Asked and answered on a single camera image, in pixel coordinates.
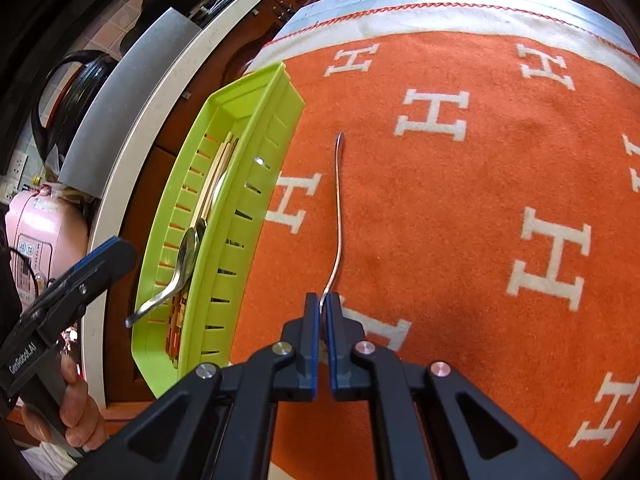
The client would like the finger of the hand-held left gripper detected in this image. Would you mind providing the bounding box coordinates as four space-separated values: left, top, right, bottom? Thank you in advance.
29 241 137 322
74 236 122 276

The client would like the pink kitchen appliance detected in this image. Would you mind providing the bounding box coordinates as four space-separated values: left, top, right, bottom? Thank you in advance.
4 187 91 306

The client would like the green plastic utensil tray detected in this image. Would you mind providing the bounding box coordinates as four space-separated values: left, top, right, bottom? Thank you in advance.
130 61 306 400

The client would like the black gas stove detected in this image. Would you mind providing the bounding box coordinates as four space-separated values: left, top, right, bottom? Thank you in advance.
187 0 251 26

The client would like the black range hood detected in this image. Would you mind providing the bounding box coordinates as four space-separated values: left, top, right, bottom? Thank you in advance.
0 0 166 126

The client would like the white wall socket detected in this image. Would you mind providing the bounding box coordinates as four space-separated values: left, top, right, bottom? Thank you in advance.
6 151 30 181

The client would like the steel fork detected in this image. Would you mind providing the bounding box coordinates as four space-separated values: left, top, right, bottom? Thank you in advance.
322 131 347 311

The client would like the orange patterned blanket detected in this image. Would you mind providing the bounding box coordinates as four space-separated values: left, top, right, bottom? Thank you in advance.
227 0 640 480

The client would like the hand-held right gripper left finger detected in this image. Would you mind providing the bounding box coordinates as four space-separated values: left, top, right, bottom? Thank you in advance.
62 291 321 480

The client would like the large steel spoon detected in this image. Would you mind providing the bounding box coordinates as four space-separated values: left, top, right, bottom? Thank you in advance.
125 226 200 328

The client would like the person's left hand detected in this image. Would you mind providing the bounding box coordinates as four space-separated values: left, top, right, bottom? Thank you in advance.
20 354 109 455

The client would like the black pressure cooker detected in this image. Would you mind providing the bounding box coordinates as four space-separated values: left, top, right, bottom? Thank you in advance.
31 51 118 161

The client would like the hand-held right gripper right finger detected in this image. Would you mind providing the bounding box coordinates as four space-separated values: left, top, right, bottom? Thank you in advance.
326 290 578 480

